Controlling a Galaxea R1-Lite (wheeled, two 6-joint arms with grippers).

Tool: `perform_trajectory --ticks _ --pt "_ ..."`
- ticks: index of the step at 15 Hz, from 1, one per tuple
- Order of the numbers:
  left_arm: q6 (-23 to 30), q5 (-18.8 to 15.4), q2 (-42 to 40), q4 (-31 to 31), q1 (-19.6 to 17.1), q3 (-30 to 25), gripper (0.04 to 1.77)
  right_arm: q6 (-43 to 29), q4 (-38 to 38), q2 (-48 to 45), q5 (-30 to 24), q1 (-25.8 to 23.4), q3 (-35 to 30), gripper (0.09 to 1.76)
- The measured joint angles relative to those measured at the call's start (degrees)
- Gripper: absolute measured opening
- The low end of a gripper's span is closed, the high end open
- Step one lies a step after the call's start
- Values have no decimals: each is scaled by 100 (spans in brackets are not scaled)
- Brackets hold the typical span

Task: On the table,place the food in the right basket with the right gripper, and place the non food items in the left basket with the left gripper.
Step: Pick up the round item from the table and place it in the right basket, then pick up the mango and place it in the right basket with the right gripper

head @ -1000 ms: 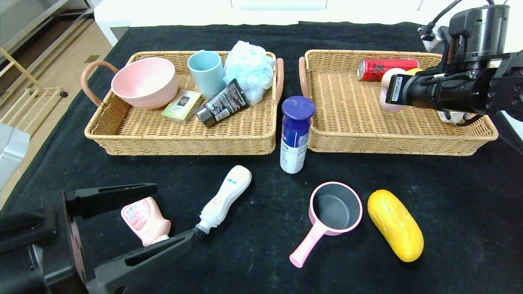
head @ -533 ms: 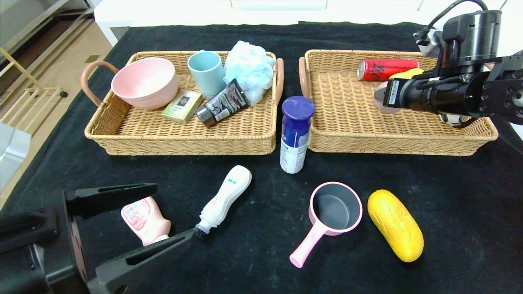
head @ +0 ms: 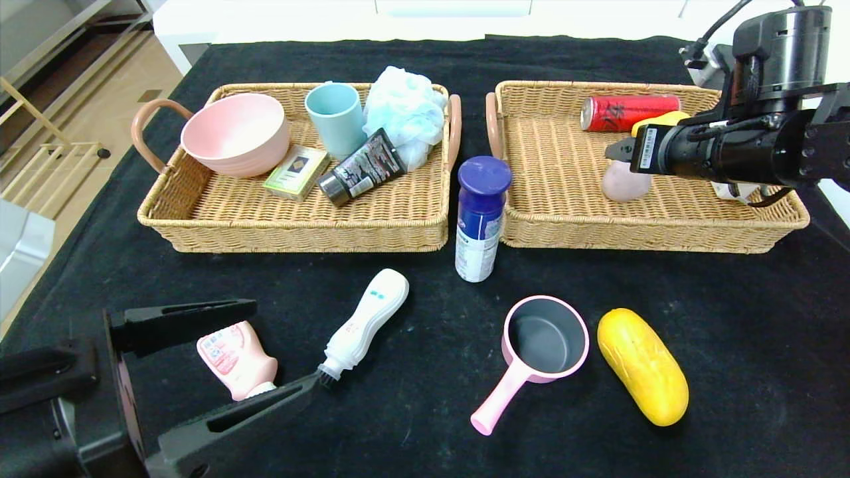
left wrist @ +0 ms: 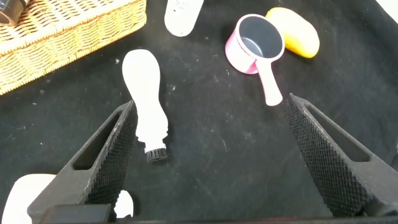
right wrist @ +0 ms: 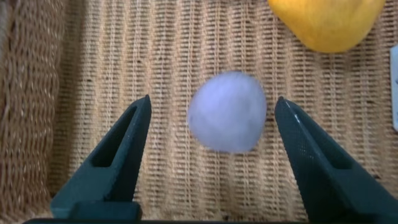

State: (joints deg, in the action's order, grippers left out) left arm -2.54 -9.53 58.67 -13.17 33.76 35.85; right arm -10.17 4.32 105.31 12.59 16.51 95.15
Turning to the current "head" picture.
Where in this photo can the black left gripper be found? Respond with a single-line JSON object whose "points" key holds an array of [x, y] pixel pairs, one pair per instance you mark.
{"points": [[114, 388]]}

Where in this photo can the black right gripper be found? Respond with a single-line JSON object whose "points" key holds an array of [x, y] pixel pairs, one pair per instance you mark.
{"points": [[646, 149]]}

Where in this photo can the pale pink egg shaped food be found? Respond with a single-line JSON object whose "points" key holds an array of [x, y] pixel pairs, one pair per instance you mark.
{"points": [[624, 184]]}

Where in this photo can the blue capped spray can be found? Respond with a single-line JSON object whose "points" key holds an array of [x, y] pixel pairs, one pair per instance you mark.
{"points": [[479, 219]]}

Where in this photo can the pink toy saucepan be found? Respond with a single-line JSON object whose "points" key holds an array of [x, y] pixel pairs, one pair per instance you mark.
{"points": [[544, 338]]}

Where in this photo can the long yellow fruit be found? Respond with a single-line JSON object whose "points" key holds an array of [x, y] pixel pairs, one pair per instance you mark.
{"points": [[641, 365]]}

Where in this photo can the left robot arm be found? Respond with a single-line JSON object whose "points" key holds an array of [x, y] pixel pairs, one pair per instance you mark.
{"points": [[26, 445]]}

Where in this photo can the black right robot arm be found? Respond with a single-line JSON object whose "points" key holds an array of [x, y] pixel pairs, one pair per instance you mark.
{"points": [[783, 60]]}

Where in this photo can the wicker basket with food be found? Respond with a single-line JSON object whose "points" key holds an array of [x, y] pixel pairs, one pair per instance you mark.
{"points": [[571, 186]]}

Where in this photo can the wicker basket with toiletries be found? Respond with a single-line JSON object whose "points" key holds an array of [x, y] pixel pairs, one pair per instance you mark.
{"points": [[299, 219]]}

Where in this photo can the pink bottle white cap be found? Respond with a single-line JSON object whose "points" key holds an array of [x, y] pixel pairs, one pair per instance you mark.
{"points": [[229, 355]]}

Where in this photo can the red soda can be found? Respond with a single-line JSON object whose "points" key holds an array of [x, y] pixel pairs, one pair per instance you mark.
{"points": [[621, 113]]}

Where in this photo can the yellow pear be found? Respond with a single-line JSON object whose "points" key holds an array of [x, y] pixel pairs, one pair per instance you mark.
{"points": [[664, 119]]}

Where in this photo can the small white carton box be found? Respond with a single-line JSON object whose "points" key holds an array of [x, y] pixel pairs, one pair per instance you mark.
{"points": [[734, 192]]}

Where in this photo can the white brush applicator bottle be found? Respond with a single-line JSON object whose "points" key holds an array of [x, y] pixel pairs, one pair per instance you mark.
{"points": [[365, 318]]}

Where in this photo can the green soap box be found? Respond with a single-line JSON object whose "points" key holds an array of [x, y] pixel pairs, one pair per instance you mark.
{"points": [[295, 172]]}

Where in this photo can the black tablecloth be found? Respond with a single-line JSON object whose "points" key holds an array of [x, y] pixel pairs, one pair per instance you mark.
{"points": [[425, 431]]}

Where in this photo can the light blue bath pouf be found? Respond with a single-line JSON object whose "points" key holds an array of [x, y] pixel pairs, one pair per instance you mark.
{"points": [[405, 111]]}

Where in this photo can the pink bowl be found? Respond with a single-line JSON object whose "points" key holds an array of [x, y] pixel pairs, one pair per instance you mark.
{"points": [[232, 136]]}

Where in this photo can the light wooden rack on wheels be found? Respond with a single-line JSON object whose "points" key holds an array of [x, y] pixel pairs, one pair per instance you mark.
{"points": [[103, 153]]}

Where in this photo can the black cosmetic tube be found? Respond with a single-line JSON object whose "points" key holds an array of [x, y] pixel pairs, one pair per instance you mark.
{"points": [[365, 168]]}

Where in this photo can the teal plastic cup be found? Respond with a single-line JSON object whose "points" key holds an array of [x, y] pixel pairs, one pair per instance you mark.
{"points": [[335, 125]]}

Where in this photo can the grey metal shelf unit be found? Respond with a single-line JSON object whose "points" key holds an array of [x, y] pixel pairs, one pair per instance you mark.
{"points": [[40, 26]]}

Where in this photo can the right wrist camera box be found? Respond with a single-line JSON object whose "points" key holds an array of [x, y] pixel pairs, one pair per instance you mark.
{"points": [[714, 63]]}

